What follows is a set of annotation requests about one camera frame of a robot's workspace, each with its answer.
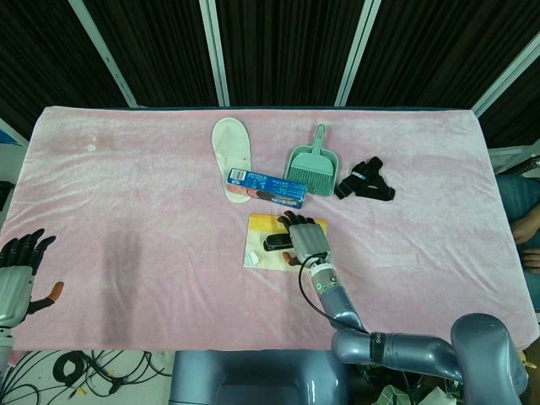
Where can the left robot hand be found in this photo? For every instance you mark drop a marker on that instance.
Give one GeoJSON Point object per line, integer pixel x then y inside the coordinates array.
{"type": "Point", "coordinates": [14, 291]}

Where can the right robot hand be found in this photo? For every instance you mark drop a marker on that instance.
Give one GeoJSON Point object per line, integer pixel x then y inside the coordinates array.
{"type": "Point", "coordinates": [310, 240]}

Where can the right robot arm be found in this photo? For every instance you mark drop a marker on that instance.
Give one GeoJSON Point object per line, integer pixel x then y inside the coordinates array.
{"type": "Point", "coordinates": [422, 346]}

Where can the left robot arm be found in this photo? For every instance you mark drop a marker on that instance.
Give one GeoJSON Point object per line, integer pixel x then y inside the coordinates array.
{"type": "Point", "coordinates": [5, 350]}

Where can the person's hand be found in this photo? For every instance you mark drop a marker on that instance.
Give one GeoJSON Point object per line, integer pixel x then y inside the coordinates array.
{"type": "Point", "coordinates": [527, 230]}

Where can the yellow white notebook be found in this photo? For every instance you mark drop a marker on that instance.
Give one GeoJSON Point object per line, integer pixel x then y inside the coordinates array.
{"type": "Point", "coordinates": [266, 261]}

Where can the white paper scrap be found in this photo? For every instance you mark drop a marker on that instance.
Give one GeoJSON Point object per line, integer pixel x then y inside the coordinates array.
{"type": "Point", "coordinates": [252, 258]}

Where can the blue toothpaste box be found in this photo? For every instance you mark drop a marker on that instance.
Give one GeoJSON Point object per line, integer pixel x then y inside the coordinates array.
{"type": "Point", "coordinates": [266, 188]}

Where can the mint green brush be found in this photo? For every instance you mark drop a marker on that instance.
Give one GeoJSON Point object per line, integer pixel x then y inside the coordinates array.
{"type": "Point", "coordinates": [311, 171]}

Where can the mint green dustpan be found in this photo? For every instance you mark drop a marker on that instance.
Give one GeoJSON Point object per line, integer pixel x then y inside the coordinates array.
{"type": "Point", "coordinates": [314, 162]}

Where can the white slipper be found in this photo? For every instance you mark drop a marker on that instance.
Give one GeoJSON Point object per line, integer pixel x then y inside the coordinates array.
{"type": "Point", "coordinates": [231, 147]}

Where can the pink velvet tablecloth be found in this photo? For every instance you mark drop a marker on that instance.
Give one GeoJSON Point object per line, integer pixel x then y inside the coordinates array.
{"type": "Point", "coordinates": [169, 274]}

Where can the blue grey robot torso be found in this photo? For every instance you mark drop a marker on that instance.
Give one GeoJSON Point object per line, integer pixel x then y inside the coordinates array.
{"type": "Point", "coordinates": [257, 377]}

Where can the green white packaging clutter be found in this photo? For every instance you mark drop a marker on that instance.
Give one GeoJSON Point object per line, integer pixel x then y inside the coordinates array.
{"type": "Point", "coordinates": [394, 396]}

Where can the person's blue jeans leg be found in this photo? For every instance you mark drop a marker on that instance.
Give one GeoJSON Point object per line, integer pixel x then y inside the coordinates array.
{"type": "Point", "coordinates": [516, 194]}

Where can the white frame post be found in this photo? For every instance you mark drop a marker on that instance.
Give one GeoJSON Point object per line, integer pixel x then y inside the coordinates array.
{"type": "Point", "coordinates": [105, 50]}
{"type": "Point", "coordinates": [506, 71]}
{"type": "Point", "coordinates": [215, 50]}
{"type": "Point", "coordinates": [356, 50]}

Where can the white metal frame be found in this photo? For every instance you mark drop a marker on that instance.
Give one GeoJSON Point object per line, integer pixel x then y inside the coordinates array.
{"type": "Point", "coordinates": [512, 157]}

